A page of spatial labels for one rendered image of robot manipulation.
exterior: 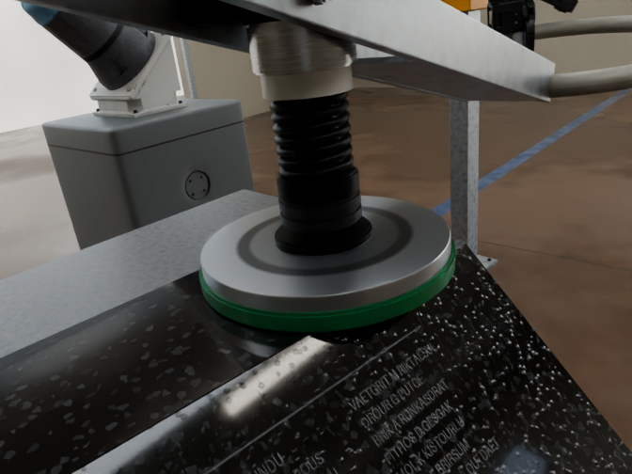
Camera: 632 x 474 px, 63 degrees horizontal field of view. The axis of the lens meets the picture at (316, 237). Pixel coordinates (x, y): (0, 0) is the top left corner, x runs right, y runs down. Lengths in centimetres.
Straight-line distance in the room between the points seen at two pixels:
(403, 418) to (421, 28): 29
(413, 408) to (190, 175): 111
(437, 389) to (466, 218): 179
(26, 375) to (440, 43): 40
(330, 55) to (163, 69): 111
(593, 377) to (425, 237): 134
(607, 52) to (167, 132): 599
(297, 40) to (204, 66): 605
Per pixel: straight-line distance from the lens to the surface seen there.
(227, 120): 146
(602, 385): 172
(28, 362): 42
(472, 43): 53
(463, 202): 215
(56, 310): 49
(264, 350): 36
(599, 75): 78
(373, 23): 38
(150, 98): 144
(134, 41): 146
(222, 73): 657
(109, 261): 56
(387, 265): 39
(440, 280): 40
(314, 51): 38
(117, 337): 42
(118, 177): 132
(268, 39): 38
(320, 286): 36
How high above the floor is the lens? 103
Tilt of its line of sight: 22 degrees down
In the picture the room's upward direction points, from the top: 7 degrees counter-clockwise
